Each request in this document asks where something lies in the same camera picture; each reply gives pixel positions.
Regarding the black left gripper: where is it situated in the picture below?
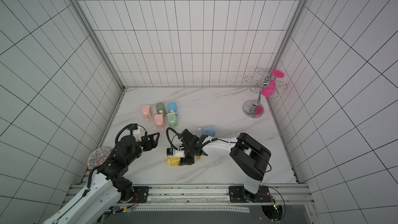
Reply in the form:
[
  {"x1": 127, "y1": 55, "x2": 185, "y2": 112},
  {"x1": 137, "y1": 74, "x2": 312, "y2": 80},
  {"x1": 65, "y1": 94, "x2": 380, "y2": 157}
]
[{"x1": 126, "y1": 133, "x2": 160, "y2": 164}]

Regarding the mint green pencil sharpener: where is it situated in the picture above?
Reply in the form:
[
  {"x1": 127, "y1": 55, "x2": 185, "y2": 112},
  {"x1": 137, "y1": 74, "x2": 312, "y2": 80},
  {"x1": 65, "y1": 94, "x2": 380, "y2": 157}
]
[{"x1": 167, "y1": 112, "x2": 178, "y2": 128}]

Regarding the yellow pencil sharpener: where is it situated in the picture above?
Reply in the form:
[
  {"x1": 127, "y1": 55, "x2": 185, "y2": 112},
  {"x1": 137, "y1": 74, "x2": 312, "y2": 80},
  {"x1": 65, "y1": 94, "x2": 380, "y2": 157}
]
[{"x1": 165, "y1": 157, "x2": 180, "y2": 167}]

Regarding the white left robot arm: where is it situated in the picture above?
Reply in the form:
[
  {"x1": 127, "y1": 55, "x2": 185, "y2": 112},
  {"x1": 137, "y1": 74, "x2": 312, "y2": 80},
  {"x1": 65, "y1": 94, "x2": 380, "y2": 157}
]
[{"x1": 44, "y1": 123, "x2": 160, "y2": 224}]

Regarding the chrome cup holder stand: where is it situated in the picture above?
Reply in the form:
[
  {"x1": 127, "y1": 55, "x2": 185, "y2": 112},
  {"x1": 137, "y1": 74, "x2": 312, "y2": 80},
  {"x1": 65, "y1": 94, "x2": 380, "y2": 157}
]
[{"x1": 242, "y1": 67, "x2": 288, "y2": 119}]

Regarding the magenta plastic goblet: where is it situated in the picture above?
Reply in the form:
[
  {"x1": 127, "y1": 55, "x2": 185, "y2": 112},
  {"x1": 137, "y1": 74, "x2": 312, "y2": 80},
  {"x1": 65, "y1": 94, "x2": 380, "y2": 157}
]
[{"x1": 261, "y1": 69, "x2": 285, "y2": 98}]

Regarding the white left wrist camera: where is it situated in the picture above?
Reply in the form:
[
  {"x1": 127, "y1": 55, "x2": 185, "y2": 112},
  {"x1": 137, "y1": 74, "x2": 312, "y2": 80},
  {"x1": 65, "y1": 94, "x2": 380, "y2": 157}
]
[{"x1": 130, "y1": 123, "x2": 145, "y2": 142}]

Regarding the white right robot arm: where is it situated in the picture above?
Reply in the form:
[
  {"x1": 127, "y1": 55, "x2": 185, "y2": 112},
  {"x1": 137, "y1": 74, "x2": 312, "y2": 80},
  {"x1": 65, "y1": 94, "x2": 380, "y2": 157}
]
[{"x1": 166, "y1": 127, "x2": 275, "y2": 203}]

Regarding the patterned ceramic plate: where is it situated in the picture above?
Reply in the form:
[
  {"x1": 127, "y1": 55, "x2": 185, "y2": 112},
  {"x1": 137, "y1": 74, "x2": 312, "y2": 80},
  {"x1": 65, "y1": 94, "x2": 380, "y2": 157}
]
[{"x1": 87, "y1": 147, "x2": 111, "y2": 170}]

